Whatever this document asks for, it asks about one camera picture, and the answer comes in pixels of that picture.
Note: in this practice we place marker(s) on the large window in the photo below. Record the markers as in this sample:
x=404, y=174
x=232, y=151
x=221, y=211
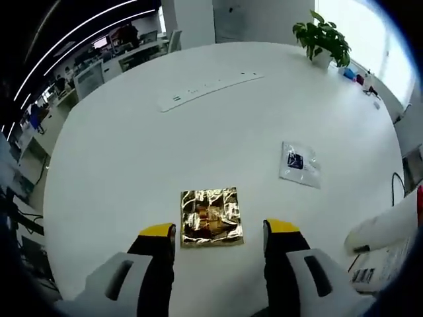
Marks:
x=370, y=39

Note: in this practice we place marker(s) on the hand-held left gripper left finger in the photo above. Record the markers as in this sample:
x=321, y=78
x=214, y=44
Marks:
x=148, y=274

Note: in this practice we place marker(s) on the white red-collar skincare pump bottle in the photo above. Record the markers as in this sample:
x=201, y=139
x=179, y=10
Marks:
x=383, y=228

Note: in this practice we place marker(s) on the grey mesh chair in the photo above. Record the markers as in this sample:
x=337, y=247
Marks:
x=413, y=165

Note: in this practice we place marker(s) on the blue packet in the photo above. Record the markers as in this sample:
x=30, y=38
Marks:
x=351, y=73

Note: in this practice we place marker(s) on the bright desk monitor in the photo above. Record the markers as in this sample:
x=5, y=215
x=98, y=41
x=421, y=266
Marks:
x=100, y=42

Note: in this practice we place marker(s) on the small red object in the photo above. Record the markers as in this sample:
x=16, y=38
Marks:
x=360, y=80

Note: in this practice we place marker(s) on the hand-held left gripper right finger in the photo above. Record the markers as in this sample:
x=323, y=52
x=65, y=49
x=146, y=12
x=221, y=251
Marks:
x=297, y=274

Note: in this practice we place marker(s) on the clear blue-square skincare sachet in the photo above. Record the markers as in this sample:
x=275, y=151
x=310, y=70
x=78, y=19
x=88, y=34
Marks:
x=299, y=165

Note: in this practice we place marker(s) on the gold foil skincare sachet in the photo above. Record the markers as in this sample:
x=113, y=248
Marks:
x=211, y=218

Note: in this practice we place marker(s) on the white office chair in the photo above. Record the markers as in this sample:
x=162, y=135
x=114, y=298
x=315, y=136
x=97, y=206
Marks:
x=89, y=79
x=174, y=41

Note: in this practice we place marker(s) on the potted green plant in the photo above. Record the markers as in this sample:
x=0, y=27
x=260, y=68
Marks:
x=322, y=36

